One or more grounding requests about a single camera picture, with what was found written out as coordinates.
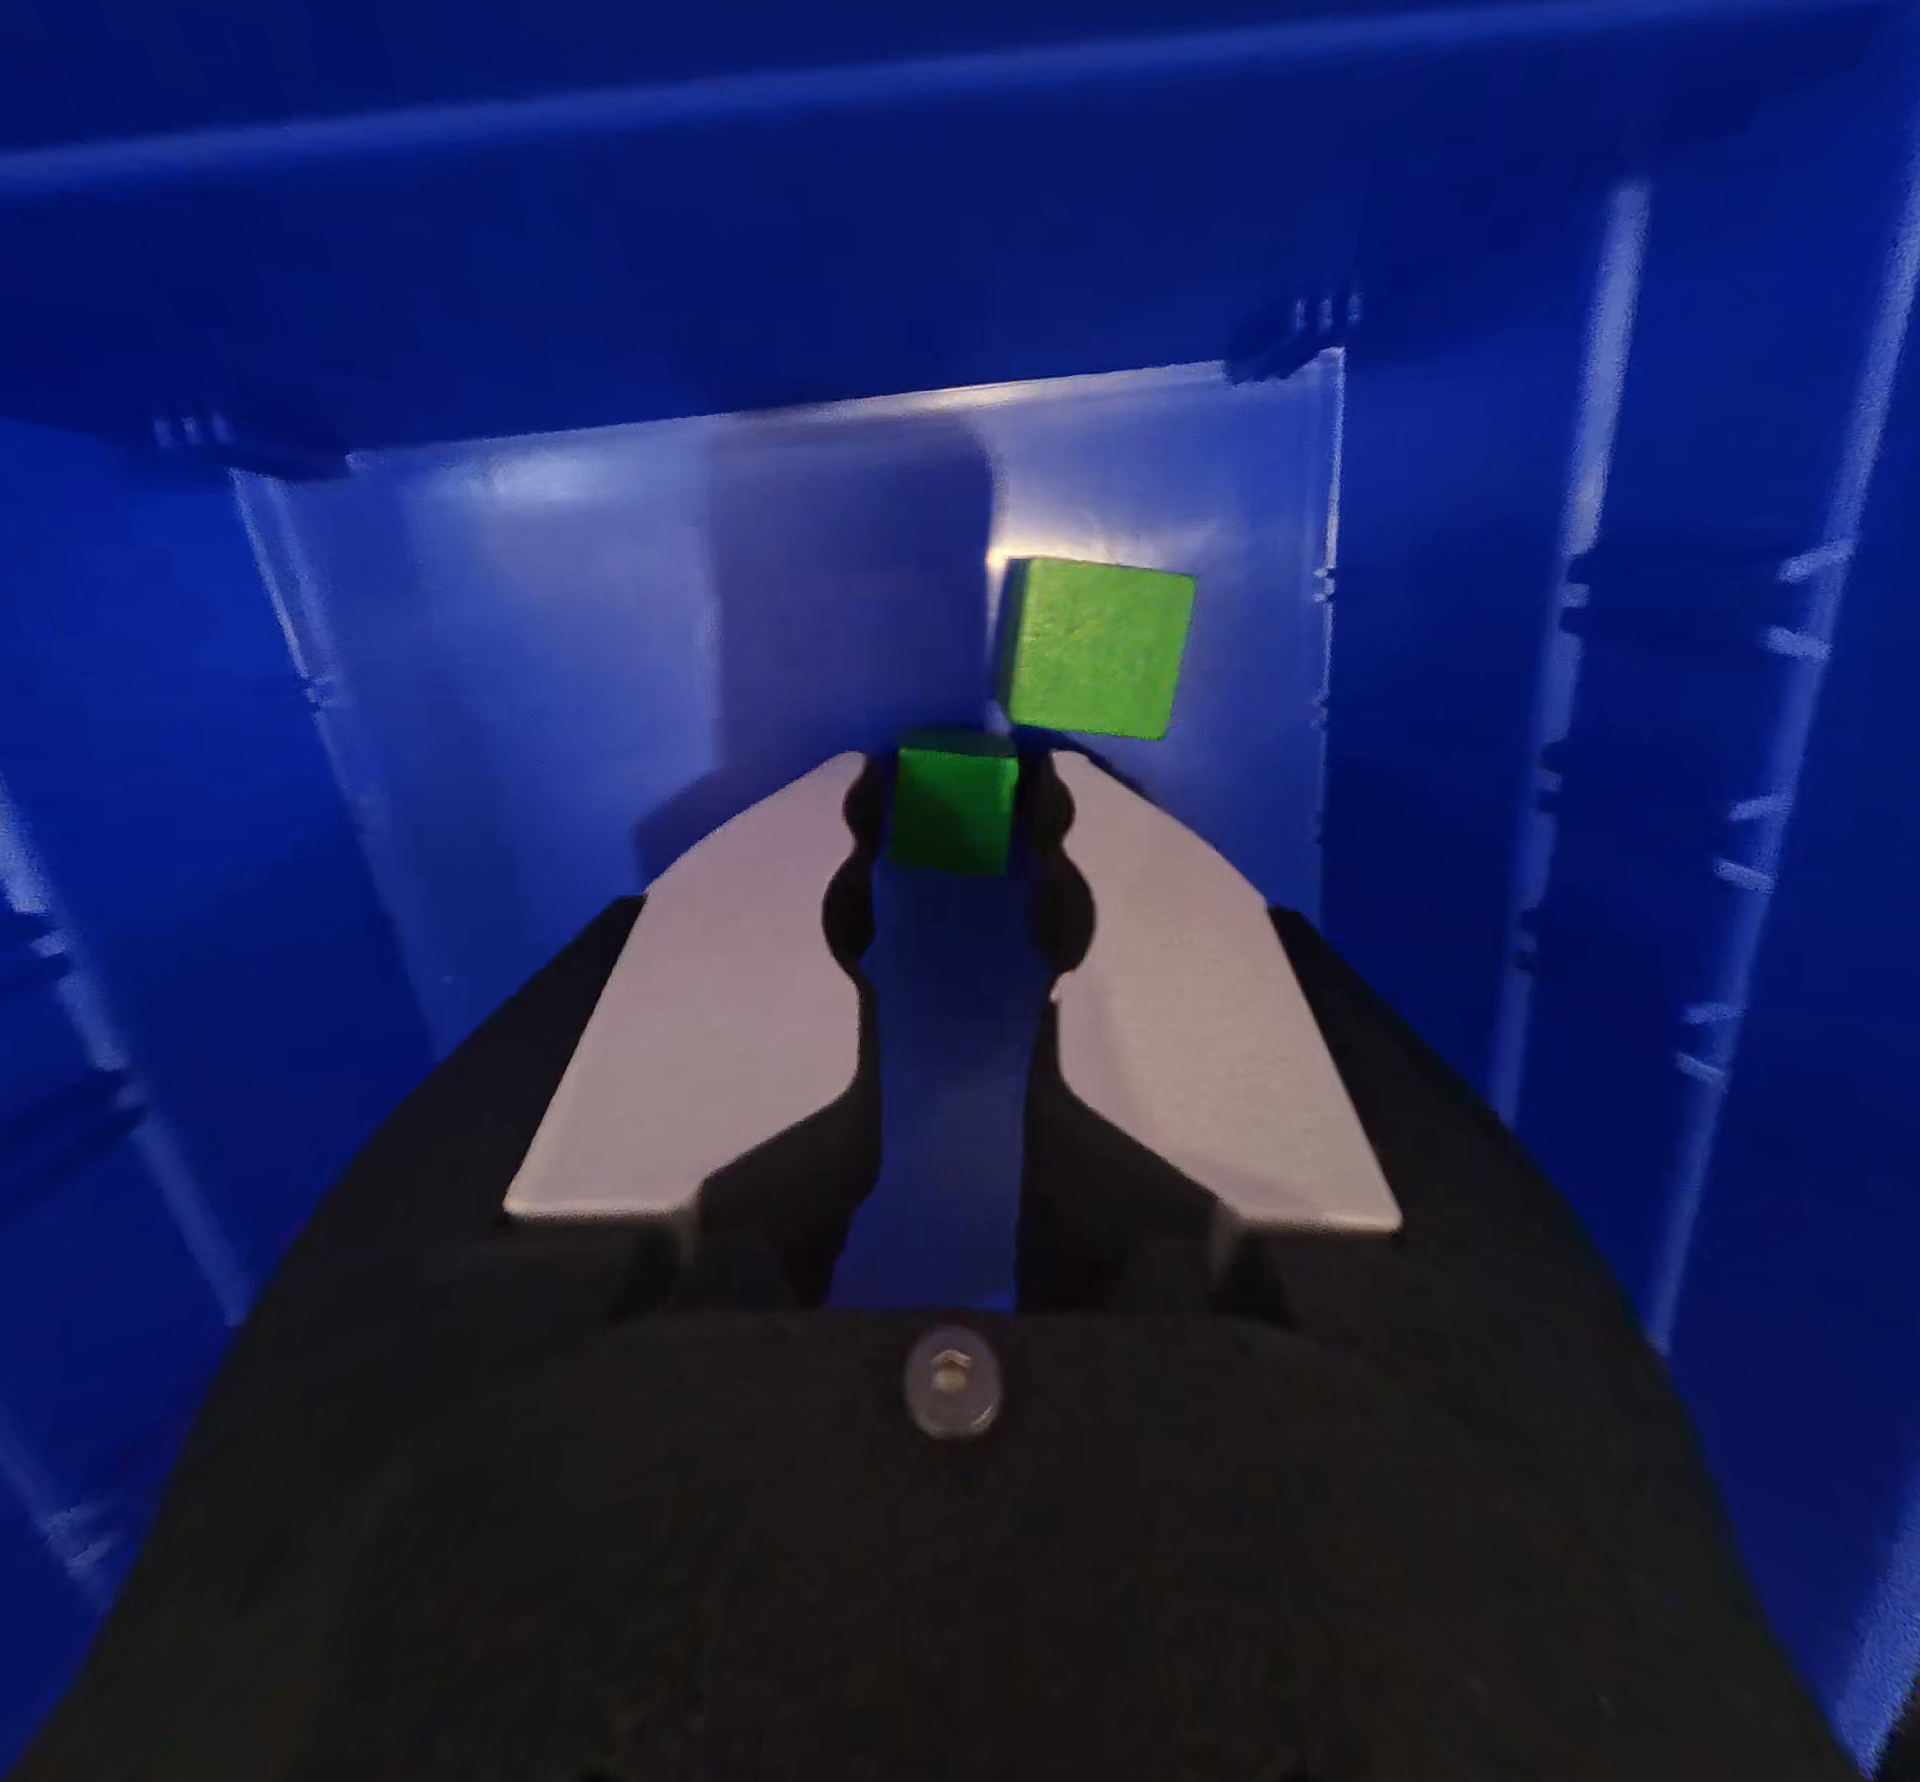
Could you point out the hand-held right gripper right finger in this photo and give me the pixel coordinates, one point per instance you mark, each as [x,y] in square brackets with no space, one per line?
[1217,1045]

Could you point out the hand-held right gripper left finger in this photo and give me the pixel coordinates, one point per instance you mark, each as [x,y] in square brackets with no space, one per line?
[706,1031]

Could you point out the green wooden cube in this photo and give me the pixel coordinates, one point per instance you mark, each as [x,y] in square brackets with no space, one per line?
[1101,649]
[955,800]

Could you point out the blue plastic bin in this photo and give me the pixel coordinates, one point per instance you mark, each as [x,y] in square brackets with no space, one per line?
[601,240]

